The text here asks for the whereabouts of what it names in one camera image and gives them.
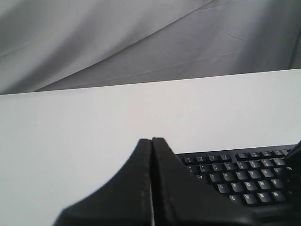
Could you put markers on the black computer keyboard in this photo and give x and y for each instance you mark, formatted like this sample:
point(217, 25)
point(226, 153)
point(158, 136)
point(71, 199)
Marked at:
point(252, 177)

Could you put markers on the grey backdrop cloth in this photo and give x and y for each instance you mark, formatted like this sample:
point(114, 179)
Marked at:
point(69, 44)

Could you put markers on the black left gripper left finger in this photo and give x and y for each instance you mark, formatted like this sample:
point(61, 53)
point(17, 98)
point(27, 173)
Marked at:
point(125, 200)

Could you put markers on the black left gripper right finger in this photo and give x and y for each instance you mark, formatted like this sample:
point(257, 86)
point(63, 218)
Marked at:
point(180, 199)

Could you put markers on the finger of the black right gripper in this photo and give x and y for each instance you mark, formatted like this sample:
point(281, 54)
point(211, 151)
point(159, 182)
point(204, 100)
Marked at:
point(293, 176)

